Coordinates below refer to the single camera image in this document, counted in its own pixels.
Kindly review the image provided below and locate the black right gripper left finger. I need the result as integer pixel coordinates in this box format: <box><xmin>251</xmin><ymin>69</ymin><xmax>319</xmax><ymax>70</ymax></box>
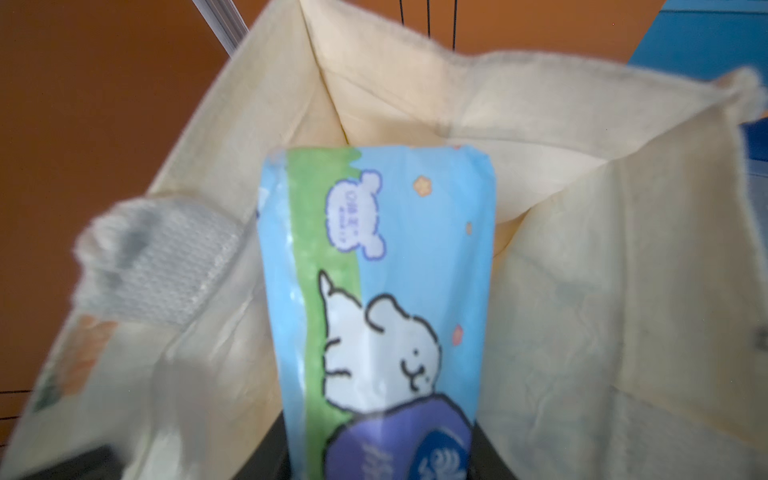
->
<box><xmin>233</xmin><ymin>413</ymin><xmax>292</xmax><ymax>480</ymax></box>

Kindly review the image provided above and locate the cream floral canvas bag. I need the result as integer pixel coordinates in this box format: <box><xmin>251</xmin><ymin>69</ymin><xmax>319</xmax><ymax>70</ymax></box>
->
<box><xmin>1</xmin><ymin>1</ymin><xmax>767</xmax><ymax>479</ymax></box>

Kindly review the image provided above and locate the aluminium corner post left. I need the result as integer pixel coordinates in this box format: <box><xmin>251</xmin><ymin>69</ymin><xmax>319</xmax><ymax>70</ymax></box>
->
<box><xmin>193</xmin><ymin>0</ymin><xmax>248</xmax><ymax>56</ymax></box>

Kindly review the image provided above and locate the blue cartoon tissue pack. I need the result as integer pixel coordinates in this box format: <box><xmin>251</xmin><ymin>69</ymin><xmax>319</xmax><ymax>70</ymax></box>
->
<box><xmin>256</xmin><ymin>146</ymin><xmax>496</xmax><ymax>479</ymax></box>

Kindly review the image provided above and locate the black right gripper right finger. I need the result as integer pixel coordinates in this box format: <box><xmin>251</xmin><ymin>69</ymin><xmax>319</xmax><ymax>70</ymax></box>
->
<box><xmin>467</xmin><ymin>423</ymin><xmax>517</xmax><ymax>480</ymax></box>

